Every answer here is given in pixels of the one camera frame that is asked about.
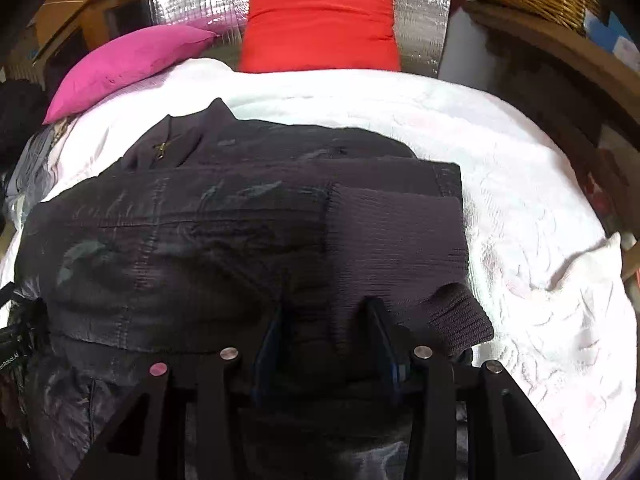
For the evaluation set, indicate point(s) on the magenta pillow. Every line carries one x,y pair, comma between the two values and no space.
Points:
123,61

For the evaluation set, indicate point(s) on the white fleece blanket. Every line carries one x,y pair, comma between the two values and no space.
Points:
540,264

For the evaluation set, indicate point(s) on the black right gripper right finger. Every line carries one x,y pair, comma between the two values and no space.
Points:
507,437

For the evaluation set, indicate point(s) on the wooden side table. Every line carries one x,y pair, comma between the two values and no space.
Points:
585,100

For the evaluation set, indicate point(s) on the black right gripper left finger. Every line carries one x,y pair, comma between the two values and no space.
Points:
241,379

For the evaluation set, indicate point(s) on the dark clothes pile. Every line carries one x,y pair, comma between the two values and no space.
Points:
23,106

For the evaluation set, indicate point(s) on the wooden shelf unit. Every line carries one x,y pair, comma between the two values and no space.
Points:
60,32

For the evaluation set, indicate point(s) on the black jacket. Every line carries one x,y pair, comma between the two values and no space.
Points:
208,225

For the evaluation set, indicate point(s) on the red pillow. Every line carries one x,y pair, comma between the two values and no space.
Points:
294,35

